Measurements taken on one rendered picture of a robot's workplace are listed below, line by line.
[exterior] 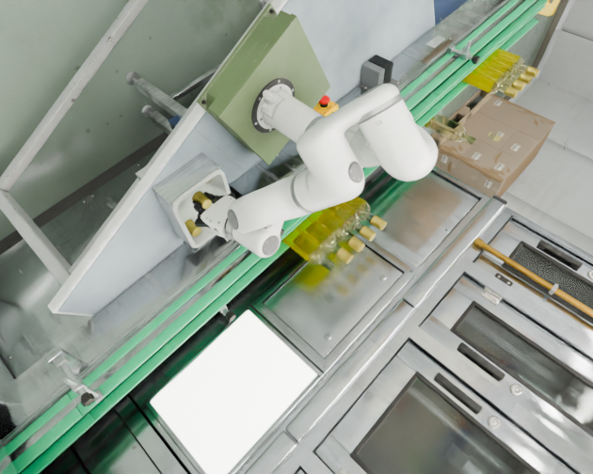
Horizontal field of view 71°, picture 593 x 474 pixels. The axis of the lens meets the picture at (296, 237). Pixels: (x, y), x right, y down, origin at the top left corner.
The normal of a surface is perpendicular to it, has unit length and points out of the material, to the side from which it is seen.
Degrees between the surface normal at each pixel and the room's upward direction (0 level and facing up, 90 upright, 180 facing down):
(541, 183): 90
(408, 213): 91
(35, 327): 90
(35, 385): 90
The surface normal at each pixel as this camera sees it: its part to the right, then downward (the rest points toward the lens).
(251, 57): -0.35, -0.23
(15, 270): -0.07, -0.55
